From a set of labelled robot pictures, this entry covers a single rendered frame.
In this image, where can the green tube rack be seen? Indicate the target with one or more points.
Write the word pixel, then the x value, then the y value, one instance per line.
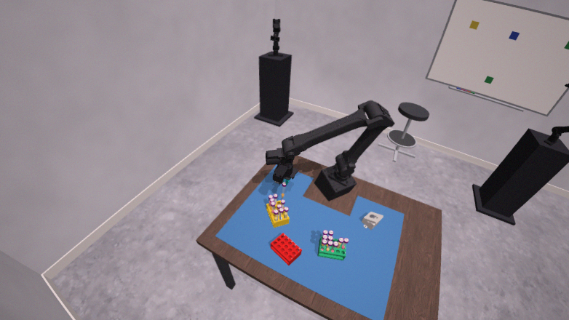
pixel 332 255

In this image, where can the blue bench mat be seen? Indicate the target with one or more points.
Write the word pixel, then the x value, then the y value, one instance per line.
pixel 361 282

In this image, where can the red rack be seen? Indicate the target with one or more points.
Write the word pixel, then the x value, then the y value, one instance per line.
pixel 285 249

